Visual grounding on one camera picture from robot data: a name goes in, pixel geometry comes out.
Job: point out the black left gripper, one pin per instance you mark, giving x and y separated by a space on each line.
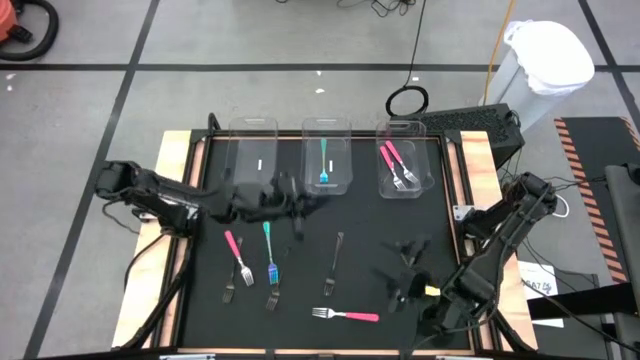
270 200

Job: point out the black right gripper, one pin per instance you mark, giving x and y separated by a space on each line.
417 287

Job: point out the clear plastic bin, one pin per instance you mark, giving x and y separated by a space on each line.
340 150
250 145
420 150

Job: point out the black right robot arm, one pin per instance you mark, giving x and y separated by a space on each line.
500 240

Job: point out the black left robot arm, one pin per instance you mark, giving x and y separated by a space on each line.
160 195

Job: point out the black table mat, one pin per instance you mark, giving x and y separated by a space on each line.
310 335

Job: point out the white paper sheet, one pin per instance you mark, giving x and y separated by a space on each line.
537 277

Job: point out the black metal beam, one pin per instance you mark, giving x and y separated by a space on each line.
575 302

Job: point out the black computer case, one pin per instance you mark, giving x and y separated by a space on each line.
475 122

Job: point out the grey trash can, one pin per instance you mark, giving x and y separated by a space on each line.
515 100

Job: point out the black hazard-striped floor mat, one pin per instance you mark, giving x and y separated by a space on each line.
595 145

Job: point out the orange shop vacuum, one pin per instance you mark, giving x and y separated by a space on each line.
6 22

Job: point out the black metal table frame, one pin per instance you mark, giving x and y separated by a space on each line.
290 134

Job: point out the silver metal bracket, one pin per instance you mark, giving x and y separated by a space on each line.
465 357
187 357

